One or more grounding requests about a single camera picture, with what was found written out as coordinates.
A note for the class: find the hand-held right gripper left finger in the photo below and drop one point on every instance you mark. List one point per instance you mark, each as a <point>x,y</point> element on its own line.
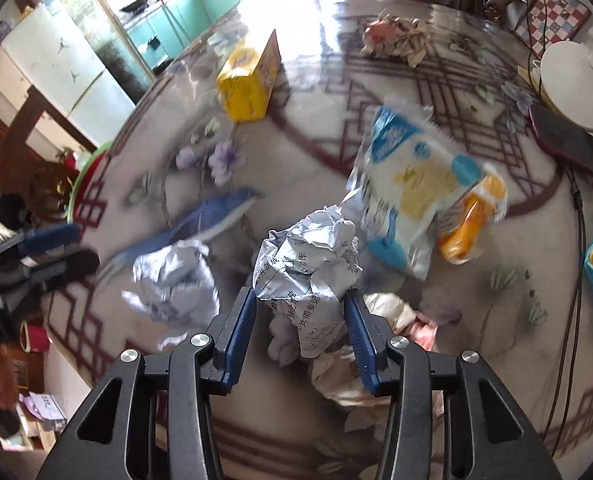
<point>239,340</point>

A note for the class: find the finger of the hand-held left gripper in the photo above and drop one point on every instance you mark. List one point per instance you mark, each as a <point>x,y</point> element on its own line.
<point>46,242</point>
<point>66,267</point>

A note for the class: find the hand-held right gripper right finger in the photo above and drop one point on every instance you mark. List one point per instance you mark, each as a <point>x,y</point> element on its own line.
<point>359,340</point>

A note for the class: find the beige paper wrapper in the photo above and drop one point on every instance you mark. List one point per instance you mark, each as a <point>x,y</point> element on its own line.
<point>341,380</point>

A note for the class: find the red basin with green rim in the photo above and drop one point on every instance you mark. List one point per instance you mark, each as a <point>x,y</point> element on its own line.
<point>84,180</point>

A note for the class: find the white printed paper ball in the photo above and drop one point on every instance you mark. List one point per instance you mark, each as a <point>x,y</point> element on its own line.
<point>301,270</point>
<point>176,280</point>

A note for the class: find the orange snack packet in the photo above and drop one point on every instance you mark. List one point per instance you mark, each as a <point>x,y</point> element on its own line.
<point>464,232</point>

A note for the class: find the blue and white snack bag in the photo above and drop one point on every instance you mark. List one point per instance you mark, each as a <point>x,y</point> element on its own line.
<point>411,185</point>

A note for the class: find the yellow drink carton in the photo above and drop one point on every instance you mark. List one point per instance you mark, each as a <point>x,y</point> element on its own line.
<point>246,85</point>

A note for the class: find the red and beige wrapper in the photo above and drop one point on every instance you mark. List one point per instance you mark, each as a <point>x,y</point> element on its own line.
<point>394,35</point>

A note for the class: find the red cup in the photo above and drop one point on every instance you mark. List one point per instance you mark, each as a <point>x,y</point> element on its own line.
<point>35,337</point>

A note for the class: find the white cardboard box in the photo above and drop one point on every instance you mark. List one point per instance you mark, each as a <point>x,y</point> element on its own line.
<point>44,410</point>

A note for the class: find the white refrigerator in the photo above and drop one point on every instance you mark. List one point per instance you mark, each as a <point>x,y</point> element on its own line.
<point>61,70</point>

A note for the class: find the black wok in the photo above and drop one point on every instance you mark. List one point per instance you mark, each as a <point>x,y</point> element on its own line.
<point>136,5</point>

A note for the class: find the teal kitchen cabinets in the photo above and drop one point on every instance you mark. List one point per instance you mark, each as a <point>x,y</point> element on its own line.
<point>191,10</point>

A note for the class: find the dark red phone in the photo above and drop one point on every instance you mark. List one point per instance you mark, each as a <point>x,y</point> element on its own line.
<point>571,145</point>

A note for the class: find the checkered seat cushion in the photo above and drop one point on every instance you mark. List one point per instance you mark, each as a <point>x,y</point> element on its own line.
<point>556,15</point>

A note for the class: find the wooden furniture frame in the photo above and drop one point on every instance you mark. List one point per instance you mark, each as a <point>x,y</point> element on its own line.
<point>21,125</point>

